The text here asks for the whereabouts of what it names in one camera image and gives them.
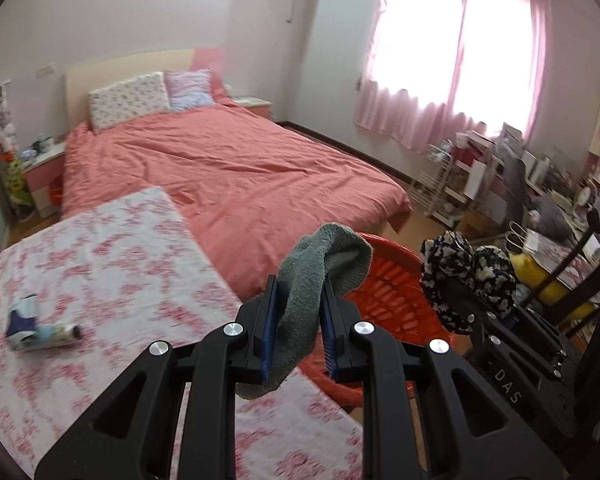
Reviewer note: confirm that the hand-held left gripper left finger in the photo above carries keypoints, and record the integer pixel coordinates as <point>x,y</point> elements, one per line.
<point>270,330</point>

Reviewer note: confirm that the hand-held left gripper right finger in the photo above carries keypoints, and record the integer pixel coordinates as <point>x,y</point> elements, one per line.
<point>330,330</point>

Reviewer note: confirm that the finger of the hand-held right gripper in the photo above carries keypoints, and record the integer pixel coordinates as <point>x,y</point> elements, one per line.
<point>535,347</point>
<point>510,385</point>

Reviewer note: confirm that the green terry cloth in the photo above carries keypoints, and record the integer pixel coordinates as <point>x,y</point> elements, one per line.
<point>305,285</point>

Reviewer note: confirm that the orange plastic basket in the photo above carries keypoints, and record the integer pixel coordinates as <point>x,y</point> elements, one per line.
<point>395,300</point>

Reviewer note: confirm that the black floral cloth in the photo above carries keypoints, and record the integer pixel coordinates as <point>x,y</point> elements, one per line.
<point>455,265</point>

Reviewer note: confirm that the light blue white wrapper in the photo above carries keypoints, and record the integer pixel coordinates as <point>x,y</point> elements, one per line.
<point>45,335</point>

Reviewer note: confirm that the yellow bag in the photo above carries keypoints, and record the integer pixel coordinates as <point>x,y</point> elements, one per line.
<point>530,272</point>

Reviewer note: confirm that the dark wooden chair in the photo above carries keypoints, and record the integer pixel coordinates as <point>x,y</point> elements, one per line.
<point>575,260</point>

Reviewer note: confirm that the white paper bag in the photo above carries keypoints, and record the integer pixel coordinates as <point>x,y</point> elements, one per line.
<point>522,240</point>

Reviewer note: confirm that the grey cloth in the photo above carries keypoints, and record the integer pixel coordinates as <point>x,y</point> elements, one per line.
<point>552,215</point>

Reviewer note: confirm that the coral duvet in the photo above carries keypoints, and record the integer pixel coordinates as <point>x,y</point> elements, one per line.
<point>230,170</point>

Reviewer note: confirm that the pink white nightstand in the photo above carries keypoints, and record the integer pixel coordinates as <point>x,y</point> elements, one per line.
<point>42,180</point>
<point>255,107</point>

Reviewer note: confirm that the striped pink pillow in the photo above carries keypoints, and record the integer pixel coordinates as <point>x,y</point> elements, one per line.
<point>190,90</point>

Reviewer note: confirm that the floral white pillow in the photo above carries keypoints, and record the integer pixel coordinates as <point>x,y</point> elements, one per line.
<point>130,100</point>

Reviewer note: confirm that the beige headboard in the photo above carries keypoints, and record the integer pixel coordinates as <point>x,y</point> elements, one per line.
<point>120,65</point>

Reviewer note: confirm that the pink curtain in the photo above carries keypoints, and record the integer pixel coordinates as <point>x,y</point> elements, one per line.
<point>455,50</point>

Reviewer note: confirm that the stuffed toys hanging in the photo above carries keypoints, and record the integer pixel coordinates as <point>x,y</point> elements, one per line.
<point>7,150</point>

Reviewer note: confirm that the wall switch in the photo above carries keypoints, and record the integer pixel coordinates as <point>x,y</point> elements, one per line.
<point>45,70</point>

